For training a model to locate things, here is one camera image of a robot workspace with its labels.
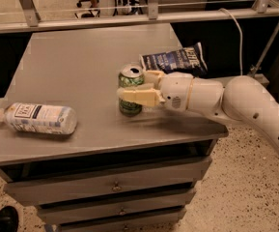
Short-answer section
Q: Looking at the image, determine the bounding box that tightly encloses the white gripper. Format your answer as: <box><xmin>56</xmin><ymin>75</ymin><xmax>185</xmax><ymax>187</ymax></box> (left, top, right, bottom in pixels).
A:
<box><xmin>117</xmin><ymin>71</ymin><xmax>194</xmax><ymax>111</ymax></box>

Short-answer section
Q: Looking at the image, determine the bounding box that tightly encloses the green soda can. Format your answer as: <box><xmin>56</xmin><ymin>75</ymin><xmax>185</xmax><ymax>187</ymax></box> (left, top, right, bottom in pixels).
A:
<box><xmin>118</xmin><ymin>63</ymin><xmax>146</xmax><ymax>117</ymax></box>

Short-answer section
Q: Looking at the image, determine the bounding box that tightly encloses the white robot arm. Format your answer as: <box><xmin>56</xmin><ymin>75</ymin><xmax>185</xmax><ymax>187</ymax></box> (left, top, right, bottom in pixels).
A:
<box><xmin>117</xmin><ymin>71</ymin><xmax>279</xmax><ymax>155</ymax></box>

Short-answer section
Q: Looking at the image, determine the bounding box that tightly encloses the blue chip bag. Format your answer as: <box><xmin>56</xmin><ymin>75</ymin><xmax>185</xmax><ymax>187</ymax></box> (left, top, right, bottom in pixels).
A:
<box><xmin>140</xmin><ymin>43</ymin><xmax>208</xmax><ymax>76</ymax></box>

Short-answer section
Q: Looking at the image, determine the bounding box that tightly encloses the grey drawer cabinet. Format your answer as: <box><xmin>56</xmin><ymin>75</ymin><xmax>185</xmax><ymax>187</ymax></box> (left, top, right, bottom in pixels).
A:
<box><xmin>0</xmin><ymin>23</ymin><xmax>230</xmax><ymax>232</ymax></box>

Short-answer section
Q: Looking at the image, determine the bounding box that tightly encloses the top grey drawer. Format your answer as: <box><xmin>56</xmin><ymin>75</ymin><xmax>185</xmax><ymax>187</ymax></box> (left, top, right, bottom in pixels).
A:
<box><xmin>5</xmin><ymin>157</ymin><xmax>211</xmax><ymax>206</ymax></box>

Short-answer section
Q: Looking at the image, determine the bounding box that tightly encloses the grey drawer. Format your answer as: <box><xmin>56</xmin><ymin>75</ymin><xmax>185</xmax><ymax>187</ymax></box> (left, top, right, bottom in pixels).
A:
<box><xmin>38</xmin><ymin>185</ymin><xmax>195</xmax><ymax>224</ymax></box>
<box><xmin>60</xmin><ymin>207</ymin><xmax>186</xmax><ymax>232</ymax></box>
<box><xmin>5</xmin><ymin>157</ymin><xmax>211</xmax><ymax>206</ymax></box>

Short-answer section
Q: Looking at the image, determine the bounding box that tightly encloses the black office chair base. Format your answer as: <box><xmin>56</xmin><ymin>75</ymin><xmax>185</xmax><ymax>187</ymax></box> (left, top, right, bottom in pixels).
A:
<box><xmin>75</xmin><ymin>0</ymin><xmax>100</xmax><ymax>18</ymax></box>

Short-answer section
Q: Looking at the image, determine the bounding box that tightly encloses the clear plastic water bottle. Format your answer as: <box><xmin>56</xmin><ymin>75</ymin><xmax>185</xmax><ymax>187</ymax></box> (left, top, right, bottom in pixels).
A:
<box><xmin>0</xmin><ymin>102</ymin><xmax>77</xmax><ymax>135</ymax></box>

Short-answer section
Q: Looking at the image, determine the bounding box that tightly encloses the middle grey drawer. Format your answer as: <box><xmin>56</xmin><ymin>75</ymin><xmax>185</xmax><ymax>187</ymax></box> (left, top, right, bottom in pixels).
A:
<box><xmin>38</xmin><ymin>185</ymin><xmax>195</xmax><ymax>224</ymax></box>

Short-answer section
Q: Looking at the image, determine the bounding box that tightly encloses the bottom grey drawer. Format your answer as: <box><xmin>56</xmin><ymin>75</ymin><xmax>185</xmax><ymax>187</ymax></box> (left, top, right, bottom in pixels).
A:
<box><xmin>60</xmin><ymin>207</ymin><xmax>186</xmax><ymax>232</ymax></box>

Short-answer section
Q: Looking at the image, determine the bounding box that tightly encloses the grey metal railing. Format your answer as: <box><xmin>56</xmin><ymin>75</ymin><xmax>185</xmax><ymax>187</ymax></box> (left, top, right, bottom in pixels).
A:
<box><xmin>0</xmin><ymin>0</ymin><xmax>279</xmax><ymax>36</ymax></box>

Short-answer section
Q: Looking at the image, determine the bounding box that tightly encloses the black shoe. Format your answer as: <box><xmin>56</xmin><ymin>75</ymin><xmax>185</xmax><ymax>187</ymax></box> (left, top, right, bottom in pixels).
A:
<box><xmin>0</xmin><ymin>206</ymin><xmax>19</xmax><ymax>232</ymax></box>

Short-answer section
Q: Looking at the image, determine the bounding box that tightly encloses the white cable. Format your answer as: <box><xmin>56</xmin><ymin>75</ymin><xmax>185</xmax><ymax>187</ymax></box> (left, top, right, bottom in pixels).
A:
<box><xmin>218</xmin><ymin>7</ymin><xmax>245</xmax><ymax>76</ymax></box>

